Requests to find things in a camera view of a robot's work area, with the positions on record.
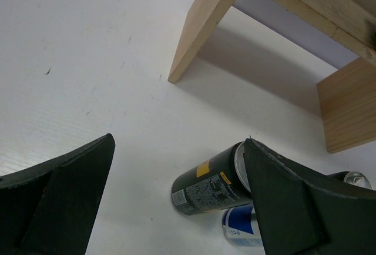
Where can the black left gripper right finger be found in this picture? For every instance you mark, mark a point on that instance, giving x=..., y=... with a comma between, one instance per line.
x=302, y=211

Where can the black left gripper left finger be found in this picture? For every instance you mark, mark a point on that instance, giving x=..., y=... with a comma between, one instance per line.
x=51, y=207

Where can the blue silver can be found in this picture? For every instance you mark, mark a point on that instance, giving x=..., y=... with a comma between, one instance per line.
x=240, y=226

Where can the black yellow can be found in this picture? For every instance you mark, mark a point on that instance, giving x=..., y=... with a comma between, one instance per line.
x=354, y=178
x=216, y=184

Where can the wooden shelf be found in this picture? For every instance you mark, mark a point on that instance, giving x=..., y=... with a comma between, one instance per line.
x=340, y=32

